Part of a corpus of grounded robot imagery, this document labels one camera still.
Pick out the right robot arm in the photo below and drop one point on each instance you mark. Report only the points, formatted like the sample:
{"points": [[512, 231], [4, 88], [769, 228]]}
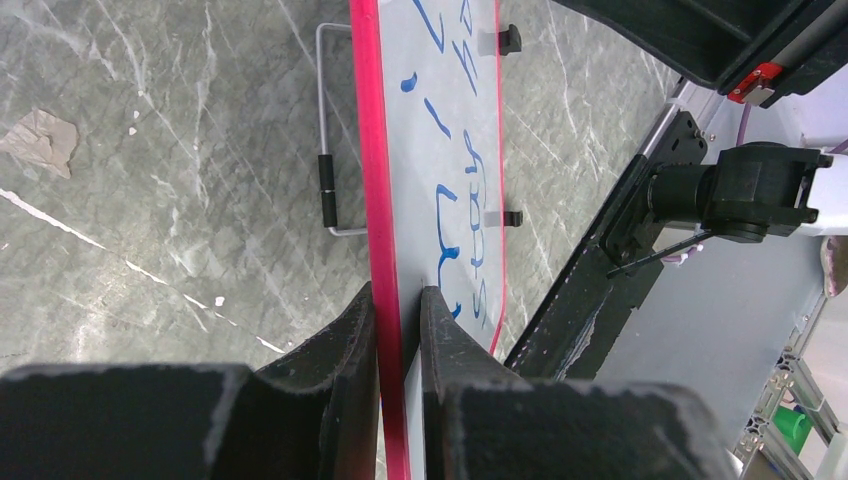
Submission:
{"points": [[755, 189]]}

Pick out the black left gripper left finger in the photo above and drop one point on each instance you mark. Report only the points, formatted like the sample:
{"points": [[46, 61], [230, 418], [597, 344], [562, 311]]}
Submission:
{"points": [[310, 414]]}

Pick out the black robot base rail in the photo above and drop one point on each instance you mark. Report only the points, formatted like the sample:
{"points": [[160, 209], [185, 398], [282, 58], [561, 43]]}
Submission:
{"points": [[584, 312]]}

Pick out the black whiteboard clip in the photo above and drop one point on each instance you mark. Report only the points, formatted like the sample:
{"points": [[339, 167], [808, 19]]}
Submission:
{"points": [[509, 41], [513, 218]]}

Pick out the black lower whiteboard clip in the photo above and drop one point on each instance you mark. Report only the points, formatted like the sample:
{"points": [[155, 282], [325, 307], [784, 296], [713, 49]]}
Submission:
{"points": [[513, 218]]}

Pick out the pink framed whiteboard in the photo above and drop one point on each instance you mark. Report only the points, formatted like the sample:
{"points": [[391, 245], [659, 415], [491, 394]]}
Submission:
{"points": [[428, 85]]}

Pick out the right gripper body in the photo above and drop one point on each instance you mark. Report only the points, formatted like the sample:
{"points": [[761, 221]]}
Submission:
{"points": [[749, 51]]}

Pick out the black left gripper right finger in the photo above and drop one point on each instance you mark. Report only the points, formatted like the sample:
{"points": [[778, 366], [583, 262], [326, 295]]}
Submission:
{"points": [[483, 421]]}

